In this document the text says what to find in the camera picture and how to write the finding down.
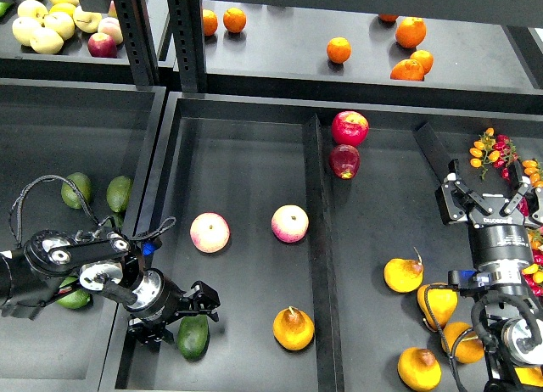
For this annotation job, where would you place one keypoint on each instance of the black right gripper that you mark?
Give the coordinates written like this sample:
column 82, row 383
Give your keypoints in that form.
column 497, row 229

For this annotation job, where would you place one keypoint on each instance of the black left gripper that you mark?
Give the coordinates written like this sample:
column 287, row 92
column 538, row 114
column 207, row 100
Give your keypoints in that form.
column 159, row 302

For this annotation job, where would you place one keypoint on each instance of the dark green avocado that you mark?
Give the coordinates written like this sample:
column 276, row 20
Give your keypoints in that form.
column 192, row 336

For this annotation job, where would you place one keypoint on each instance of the yellow pear with brown top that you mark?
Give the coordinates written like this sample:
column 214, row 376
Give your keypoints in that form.
column 293, row 329

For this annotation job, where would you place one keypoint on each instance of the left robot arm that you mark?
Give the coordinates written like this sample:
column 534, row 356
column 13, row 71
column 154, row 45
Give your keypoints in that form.
column 104, row 261

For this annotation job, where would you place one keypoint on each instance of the green avocado lowest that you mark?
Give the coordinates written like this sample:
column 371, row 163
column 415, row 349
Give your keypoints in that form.
column 75, row 300

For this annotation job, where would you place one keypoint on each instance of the green avocado middle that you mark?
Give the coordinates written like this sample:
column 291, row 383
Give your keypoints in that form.
column 114, row 220

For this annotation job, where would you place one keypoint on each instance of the green avocado upper right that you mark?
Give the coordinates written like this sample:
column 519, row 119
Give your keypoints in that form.
column 118, row 193

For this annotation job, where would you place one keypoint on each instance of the yellow pear far right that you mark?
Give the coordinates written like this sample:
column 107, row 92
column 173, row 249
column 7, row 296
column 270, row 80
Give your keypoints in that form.
column 530, row 376

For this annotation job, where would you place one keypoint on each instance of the yellow pear bottom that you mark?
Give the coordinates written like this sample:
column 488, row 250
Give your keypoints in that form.
column 419, row 369

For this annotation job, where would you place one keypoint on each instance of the red chili pepper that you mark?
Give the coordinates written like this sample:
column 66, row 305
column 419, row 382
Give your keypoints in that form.
column 523, row 207

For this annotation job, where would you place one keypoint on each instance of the cherry tomato vine cluster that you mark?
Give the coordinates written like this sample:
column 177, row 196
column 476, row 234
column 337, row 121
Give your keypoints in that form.
column 492, row 150

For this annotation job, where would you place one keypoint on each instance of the orange tomato cluster right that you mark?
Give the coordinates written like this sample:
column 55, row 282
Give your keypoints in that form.
column 533, row 170

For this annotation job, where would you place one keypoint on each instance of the lower tomato cluster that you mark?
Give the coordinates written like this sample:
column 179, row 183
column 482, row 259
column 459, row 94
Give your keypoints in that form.
column 533, row 273

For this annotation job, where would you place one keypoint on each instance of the pink apple left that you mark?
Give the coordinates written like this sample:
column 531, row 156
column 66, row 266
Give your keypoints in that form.
column 209, row 232

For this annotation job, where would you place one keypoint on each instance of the pink apple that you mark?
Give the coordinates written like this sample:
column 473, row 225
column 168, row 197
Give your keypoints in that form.
column 289, row 223
column 209, row 232

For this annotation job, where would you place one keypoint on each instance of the pink apple right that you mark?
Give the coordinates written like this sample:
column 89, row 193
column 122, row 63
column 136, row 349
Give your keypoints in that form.
column 289, row 223

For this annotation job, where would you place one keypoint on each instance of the orange lower right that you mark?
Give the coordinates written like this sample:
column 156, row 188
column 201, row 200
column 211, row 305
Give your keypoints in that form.
column 408, row 70

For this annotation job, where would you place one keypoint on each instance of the dark red apple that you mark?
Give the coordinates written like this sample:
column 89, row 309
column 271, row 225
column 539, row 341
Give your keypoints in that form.
column 344, row 161

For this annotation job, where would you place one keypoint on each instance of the orange right small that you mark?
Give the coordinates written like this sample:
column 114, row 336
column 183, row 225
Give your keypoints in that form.
column 424, row 58

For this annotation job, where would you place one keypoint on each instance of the bright red apple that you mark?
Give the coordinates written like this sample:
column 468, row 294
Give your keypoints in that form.
column 349, row 127

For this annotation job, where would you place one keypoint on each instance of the black center tray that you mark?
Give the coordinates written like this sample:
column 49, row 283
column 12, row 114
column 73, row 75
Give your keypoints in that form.
column 243, row 158

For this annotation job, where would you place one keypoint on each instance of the black tray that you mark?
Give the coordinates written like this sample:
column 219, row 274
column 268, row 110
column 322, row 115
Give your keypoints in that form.
column 243, row 158
column 60, row 127

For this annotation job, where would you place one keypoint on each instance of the large orange upper right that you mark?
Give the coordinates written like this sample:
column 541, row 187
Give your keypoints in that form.
column 411, row 32

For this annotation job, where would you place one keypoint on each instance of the orange partly hidden top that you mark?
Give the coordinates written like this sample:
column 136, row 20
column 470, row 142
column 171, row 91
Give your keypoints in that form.
column 388, row 18

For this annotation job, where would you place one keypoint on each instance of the orange center shelf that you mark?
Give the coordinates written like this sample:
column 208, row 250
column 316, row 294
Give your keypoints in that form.
column 338, row 50

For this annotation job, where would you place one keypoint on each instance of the black left tray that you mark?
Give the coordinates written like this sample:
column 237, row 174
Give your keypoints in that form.
column 60, row 127

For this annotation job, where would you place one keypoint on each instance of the black right fruit shelf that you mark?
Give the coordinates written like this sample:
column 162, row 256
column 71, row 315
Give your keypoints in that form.
column 282, row 53

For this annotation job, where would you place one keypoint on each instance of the black fruit shelf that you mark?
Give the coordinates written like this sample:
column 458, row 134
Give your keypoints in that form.
column 282, row 53
column 74, row 62

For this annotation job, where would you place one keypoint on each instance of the black left fruit shelf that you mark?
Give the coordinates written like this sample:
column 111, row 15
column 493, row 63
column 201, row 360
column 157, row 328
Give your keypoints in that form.
column 74, row 62

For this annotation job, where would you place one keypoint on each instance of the red apple on shelf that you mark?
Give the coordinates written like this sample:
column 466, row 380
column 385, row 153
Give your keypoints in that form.
column 102, row 45

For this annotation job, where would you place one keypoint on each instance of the pale pink peach shelf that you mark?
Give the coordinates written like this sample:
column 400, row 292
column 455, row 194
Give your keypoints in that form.
column 111, row 27

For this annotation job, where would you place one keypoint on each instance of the orange far left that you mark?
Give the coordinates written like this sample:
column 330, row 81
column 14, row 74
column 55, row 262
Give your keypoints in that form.
column 210, row 22

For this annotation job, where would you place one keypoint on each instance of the black shelf post left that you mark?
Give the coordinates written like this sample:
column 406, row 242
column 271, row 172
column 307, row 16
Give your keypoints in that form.
column 138, row 41

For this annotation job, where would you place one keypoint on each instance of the black shelf post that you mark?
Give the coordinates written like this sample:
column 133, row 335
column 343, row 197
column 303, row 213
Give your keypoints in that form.
column 138, row 41
column 188, row 35

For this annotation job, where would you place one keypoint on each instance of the black shelf post right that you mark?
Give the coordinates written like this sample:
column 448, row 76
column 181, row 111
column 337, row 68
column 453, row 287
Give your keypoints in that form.
column 188, row 35

